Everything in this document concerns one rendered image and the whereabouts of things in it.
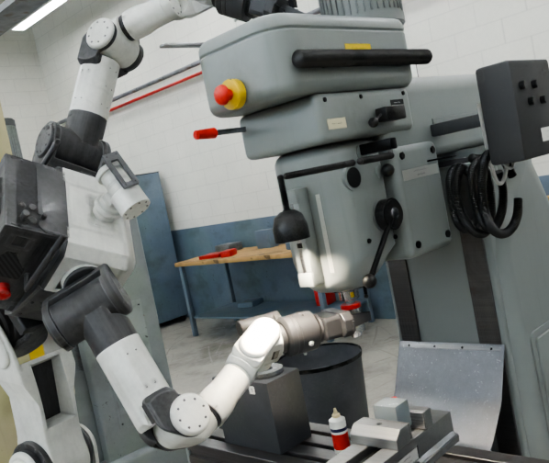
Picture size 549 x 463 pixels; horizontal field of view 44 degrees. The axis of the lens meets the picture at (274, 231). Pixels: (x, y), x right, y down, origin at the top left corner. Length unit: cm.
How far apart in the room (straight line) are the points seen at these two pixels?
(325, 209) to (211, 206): 704
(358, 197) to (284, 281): 633
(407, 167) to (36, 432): 106
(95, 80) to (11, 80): 969
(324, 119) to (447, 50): 485
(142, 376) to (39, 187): 44
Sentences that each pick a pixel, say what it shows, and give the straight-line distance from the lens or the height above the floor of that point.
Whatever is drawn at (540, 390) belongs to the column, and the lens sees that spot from 189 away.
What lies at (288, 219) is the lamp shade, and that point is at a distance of 132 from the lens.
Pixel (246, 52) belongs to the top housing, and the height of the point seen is 183.
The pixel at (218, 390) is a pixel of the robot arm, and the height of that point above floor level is 120.
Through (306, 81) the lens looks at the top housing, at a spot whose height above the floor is 175.
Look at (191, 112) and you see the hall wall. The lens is 851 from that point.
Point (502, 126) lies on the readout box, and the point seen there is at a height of 159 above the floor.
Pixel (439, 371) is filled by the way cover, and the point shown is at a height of 99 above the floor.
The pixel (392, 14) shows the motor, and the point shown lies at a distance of 168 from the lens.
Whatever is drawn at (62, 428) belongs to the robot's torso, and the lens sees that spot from 175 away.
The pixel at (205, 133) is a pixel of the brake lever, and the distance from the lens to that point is 142.
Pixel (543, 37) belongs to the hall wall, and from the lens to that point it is 581.
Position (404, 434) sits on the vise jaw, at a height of 100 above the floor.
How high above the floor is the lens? 157
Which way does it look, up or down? 4 degrees down
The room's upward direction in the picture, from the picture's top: 11 degrees counter-clockwise
